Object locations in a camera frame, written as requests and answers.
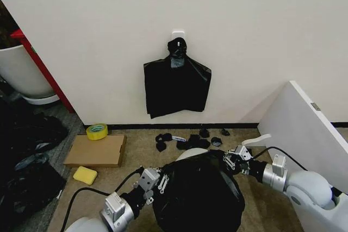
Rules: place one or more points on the hanging black garbage bags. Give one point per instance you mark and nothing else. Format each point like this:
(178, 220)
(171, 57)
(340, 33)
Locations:
(176, 88)

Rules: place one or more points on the pile of black bags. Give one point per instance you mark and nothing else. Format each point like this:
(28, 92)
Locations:
(24, 161)

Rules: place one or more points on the small white label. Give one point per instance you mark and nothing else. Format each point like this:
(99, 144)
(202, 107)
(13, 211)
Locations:
(180, 138)

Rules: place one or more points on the white wall hook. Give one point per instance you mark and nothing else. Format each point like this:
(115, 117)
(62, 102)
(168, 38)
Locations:
(178, 33)

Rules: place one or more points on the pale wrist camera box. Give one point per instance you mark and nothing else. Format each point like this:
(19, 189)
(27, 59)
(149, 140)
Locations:
(243, 152)
(149, 179)

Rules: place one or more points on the white trash bin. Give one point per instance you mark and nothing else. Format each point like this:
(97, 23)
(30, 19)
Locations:
(190, 153)

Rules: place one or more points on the white pot saucer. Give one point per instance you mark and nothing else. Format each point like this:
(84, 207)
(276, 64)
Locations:
(40, 99)

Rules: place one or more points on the small metal hinge plate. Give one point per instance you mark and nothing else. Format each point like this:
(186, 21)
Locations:
(316, 106)

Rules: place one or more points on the white cabinet panel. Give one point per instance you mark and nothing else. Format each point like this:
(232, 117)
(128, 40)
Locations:
(304, 131)

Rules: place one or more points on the white plant pot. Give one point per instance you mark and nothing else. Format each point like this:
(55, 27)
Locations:
(24, 71)

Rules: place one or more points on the yellow sponge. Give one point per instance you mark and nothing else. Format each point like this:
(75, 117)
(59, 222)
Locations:
(84, 175)

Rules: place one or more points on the black garbage bag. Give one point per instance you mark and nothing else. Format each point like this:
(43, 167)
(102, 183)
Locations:
(198, 191)

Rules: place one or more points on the red metal frame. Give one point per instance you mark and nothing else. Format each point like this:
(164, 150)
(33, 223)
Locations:
(43, 71)

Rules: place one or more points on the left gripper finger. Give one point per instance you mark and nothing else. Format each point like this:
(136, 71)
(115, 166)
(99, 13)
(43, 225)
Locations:
(163, 184)
(149, 198)

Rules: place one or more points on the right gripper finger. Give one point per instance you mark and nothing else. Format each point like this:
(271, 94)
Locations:
(230, 160)
(244, 169)

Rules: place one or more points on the black bag scrap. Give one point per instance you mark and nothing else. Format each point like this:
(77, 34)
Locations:
(204, 132)
(163, 138)
(194, 143)
(216, 141)
(225, 132)

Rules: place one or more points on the black baseboard strip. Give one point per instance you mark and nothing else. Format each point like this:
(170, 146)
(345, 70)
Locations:
(176, 126)

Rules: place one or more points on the yellow tape roll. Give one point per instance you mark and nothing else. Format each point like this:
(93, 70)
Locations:
(97, 133)

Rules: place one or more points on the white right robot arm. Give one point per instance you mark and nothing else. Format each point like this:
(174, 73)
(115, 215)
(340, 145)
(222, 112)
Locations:
(307, 188)

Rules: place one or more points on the flat cardboard box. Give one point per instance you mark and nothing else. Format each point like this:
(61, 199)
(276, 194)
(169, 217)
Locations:
(95, 150)

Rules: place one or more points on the white paper strip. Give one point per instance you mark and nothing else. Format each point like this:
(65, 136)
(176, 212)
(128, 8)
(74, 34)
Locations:
(257, 139)

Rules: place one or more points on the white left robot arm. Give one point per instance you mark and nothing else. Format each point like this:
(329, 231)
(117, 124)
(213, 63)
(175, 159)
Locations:
(84, 225)

